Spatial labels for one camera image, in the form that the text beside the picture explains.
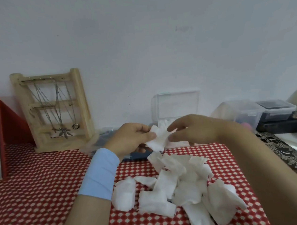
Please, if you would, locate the person's left forearm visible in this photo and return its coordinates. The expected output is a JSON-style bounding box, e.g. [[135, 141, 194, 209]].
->
[[51, 192, 114, 225]]

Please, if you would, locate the ring pendant necklace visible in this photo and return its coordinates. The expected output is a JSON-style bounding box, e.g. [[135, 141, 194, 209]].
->
[[64, 80, 80, 130]]

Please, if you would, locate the phone with patterned case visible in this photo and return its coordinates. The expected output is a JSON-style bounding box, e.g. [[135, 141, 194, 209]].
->
[[255, 129, 297, 178]]

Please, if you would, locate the pile of white cotton pads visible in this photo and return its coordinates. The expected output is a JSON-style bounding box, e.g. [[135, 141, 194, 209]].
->
[[108, 144, 250, 225]]

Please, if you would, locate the red framed mirror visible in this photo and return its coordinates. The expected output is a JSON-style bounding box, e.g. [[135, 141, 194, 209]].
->
[[0, 95, 39, 181]]

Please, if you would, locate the leaf pendant necklace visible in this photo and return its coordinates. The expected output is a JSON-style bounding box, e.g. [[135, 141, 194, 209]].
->
[[53, 77, 73, 140]]

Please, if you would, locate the person's right hand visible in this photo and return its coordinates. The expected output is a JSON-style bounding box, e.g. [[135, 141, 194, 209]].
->
[[166, 110, 243, 148]]

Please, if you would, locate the light blue wristband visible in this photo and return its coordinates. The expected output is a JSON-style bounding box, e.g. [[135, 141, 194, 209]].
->
[[74, 147, 123, 204]]

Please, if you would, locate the dark blue pouch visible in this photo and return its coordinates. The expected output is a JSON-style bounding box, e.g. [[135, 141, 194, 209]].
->
[[96, 127, 155, 165]]

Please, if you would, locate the person's left hand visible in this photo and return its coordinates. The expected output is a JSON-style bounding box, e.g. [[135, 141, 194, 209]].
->
[[102, 120, 159, 164]]

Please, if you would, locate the white cloth square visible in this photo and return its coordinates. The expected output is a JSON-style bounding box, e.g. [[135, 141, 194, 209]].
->
[[143, 123, 179, 153]]

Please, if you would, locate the clear plastic bag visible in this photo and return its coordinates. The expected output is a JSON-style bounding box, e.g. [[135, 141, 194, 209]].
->
[[78, 126, 121, 158]]

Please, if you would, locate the wooden jewelry stand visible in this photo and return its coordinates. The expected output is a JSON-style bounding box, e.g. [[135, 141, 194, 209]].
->
[[9, 67, 96, 155]]

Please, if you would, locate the clear container with black contents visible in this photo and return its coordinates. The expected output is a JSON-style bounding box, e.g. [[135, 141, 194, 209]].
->
[[256, 98, 297, 123]]

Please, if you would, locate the red checkered tablecloth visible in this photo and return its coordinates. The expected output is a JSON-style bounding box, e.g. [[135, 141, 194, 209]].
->
[[0, 121, 297, 225]]

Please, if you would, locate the black tray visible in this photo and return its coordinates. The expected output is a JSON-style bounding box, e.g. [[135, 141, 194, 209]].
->
[[256, 117, 297, 136]]

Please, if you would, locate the clear lidded plastic container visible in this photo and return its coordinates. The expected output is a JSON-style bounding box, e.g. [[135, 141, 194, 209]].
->
[[209, 98, 266, 135]]

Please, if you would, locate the person's right forearm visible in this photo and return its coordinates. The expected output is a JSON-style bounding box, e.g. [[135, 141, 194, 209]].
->
[[216, 120, 297, 225]]

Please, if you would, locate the clear cotton pad box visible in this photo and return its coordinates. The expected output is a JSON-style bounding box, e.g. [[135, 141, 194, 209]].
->
[[150, 90, 204, 150]]

